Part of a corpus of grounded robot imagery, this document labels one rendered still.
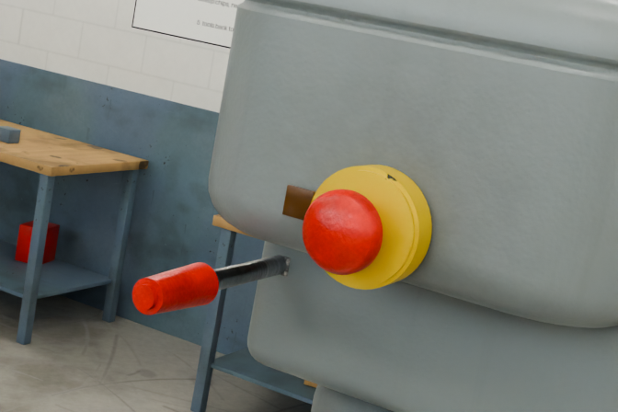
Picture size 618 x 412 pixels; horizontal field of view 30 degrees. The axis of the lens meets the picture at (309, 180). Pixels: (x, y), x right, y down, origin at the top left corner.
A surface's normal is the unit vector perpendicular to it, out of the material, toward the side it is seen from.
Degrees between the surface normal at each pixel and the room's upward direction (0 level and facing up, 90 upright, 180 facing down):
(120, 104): 90
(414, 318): 90
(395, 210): 90
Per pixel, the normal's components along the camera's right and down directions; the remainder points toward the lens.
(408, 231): -0.47, 0.06
